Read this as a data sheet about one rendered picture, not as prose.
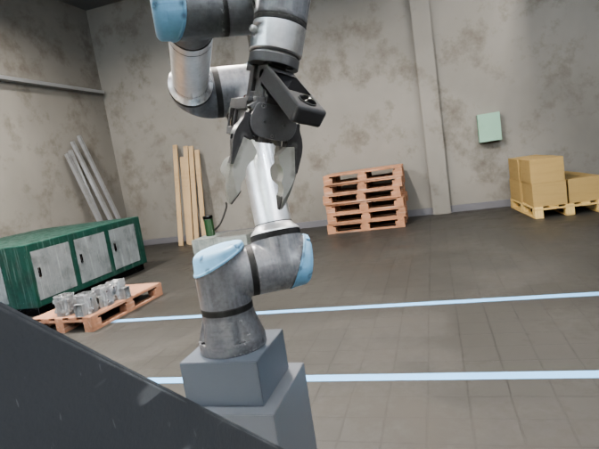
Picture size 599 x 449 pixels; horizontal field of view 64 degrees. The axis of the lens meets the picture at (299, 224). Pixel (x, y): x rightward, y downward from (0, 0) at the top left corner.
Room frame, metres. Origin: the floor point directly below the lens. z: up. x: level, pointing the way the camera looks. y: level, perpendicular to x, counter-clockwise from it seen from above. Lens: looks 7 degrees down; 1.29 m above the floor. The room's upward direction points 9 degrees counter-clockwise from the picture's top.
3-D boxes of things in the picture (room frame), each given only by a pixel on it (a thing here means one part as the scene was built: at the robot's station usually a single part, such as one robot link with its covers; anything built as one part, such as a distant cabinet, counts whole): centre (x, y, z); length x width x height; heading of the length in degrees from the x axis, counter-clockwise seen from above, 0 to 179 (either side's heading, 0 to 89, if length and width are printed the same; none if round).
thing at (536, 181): (7.13, -3.87, 0.41); 1.40 x 1.03 x 0.83; 163
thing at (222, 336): (1.04, 0.19, 0.95); 0.15 x 0.15 x 0.10
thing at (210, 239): (6.86, 1.04, 0.42); 0.85 x 0.68 x 0.84; 73
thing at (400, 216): (8.17, -1.22, 0.49); 1.35 x 0.93 x 0.98; 73
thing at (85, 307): (5.00, 2.24, 0.17); 1.19 x 0.83 x 0.35; 164
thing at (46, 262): (6.52, 3.63, 0.41); 2.17 x 1.91 x 0.83; 163
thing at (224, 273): (1.04, 0.18, 1.07); 0.13 x 0.12 x 0.14; 103
